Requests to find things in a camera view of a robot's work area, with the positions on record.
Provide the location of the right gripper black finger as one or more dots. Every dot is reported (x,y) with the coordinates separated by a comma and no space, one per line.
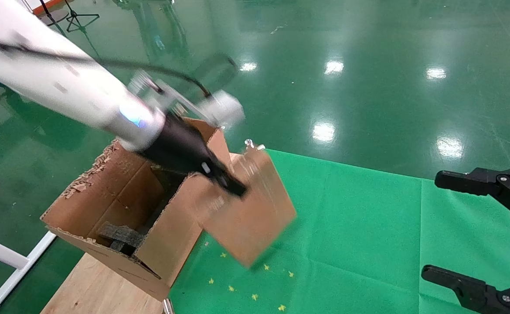
(470,290)
(484,181)

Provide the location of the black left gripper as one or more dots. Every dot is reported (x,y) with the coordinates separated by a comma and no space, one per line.
(176,146)

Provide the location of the small brown cardboard box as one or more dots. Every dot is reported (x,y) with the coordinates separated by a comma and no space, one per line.
(246,222)

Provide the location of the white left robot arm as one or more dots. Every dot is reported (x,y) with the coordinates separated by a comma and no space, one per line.
(41,74)

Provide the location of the large open cardboard carton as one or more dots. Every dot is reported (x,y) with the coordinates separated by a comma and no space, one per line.
(107,196)

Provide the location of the metal table clamp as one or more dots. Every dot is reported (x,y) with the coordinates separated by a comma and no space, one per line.
(167,306)
(249,143)

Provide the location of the black foam padding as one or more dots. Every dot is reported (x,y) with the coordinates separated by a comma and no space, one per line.
(122,235)

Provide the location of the green table cloth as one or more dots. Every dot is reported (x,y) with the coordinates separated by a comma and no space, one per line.
(368,226)

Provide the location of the black tripod stand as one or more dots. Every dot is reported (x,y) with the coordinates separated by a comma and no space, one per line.
(77,17)

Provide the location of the black round base stand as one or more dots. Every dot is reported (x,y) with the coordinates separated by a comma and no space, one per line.
(54,18)

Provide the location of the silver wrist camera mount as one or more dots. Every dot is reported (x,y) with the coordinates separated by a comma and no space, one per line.
(226,109)

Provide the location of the white metal table frame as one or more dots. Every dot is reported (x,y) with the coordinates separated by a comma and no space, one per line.
(2,257)

